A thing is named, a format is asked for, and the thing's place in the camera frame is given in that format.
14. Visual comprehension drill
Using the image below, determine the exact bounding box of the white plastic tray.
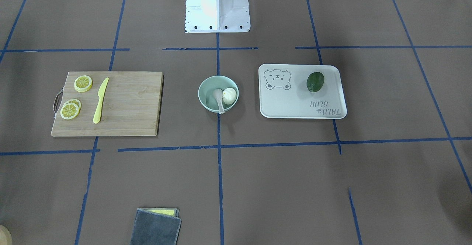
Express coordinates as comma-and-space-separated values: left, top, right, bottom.
258, 63, 347, 120

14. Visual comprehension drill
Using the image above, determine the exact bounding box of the green ceramic bowl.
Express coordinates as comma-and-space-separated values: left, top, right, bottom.
198, 75, 239, 113

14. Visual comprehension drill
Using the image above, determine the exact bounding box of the white pedestal column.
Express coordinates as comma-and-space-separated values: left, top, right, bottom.
184, 0, 251, 33

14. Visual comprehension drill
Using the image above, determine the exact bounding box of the green avocado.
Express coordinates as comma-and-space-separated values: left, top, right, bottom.
306, 72, 325, 93

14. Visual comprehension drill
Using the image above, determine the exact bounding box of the yellow plastic knife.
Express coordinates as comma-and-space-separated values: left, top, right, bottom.
93, 77, 109, 124

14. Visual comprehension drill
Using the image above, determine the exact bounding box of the white plastic spoon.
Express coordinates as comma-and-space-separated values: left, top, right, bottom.
212, 89, 225, 114

